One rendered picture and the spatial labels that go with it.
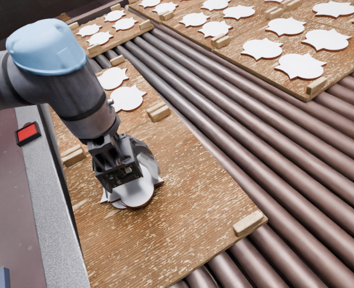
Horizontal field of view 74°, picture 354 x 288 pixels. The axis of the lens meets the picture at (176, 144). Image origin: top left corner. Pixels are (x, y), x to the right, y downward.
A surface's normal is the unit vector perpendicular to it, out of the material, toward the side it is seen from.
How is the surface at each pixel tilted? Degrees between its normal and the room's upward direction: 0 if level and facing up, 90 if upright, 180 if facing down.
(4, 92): 84
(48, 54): 88
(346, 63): 0
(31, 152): 0
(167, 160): 0
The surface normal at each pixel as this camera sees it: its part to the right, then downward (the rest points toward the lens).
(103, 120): 0.74, 0.40
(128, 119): -0.20, -0.64
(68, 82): 0.54, 0.56
